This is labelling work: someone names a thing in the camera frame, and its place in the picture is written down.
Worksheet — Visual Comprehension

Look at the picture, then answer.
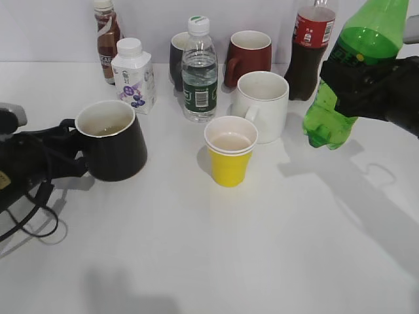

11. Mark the cola bottle red label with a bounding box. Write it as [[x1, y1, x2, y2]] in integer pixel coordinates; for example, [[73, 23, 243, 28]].
[[285, 1, 338, 101]]

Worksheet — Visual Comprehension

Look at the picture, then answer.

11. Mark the white mug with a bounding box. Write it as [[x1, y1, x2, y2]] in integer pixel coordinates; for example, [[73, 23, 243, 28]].
[[230, 71, 289, 144]]

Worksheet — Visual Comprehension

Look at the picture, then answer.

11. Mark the clear water bottle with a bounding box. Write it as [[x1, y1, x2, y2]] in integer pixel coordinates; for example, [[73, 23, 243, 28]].
[[181, 16, 218, 123]]

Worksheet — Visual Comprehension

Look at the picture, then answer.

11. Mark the black mug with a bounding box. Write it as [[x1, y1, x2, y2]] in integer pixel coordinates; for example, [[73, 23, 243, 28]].
[[62, 100, 147, 182]]

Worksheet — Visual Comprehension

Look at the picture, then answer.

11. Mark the brown coffee drink bottle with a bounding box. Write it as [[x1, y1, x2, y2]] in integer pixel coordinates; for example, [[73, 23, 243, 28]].
[[94, 0, 124, 85]]

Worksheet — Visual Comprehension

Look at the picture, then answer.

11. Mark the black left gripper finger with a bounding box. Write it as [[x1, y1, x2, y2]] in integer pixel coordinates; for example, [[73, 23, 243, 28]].
[[51, 155, 88, 179], [20, 126, 81, 147]]

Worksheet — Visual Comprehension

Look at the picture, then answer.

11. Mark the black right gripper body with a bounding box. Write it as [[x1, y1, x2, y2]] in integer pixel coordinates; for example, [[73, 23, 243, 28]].
[[366, 56, 418, 136]]

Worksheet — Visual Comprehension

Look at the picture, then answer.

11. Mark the white yogurt carton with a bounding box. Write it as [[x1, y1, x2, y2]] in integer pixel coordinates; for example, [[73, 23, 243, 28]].
[[111, 38, 156, 114]]

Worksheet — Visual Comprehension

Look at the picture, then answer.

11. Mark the grey camera box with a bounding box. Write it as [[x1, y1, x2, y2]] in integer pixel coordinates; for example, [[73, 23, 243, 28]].
[[0, 103, 27, 134]]

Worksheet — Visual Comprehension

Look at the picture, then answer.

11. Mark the dark red mug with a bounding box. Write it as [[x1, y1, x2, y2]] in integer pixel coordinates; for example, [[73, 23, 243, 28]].
[[224, 30, 272, 88]]

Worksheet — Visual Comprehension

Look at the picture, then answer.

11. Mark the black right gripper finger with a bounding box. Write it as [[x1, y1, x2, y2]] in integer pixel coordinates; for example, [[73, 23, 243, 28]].
[[320, 60, 386, 118]]

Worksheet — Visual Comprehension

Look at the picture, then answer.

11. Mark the green soda bottle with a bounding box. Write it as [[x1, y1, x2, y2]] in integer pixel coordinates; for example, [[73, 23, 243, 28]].
[[302, 0, 409, 150]]

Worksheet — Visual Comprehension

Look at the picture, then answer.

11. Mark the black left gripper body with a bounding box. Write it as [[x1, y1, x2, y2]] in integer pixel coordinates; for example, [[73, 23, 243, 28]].
[[1, 131, 52, 212]]

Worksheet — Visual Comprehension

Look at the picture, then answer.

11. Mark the dark purple mug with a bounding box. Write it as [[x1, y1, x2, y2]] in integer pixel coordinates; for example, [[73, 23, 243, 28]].
[[170, 31, 189, 92]]

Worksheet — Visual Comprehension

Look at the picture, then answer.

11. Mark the yellow paper cup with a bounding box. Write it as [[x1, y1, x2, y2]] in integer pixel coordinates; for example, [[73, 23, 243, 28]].
[[204, 116, 259, 187]]

